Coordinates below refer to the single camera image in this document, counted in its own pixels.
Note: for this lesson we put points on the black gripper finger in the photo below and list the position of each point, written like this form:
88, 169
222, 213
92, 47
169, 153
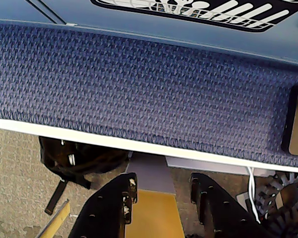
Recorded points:
106, 208
223, 213

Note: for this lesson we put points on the yellow wooden board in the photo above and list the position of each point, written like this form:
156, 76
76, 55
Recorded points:
156, 215

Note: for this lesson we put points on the light wooden strip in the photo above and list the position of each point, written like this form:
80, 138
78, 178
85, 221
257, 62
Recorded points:
57, 220

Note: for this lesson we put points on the black backpack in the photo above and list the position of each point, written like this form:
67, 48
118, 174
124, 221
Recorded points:
89, 158

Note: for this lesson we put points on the gray panel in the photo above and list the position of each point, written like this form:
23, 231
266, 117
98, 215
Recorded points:
151, 173

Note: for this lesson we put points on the black spoked object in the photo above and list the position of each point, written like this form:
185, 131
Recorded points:
288, 196

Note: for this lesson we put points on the blue woven floor mat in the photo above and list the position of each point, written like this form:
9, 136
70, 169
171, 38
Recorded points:
139, 94

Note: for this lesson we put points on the blue toy kitchen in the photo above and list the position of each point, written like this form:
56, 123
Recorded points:
114, 19

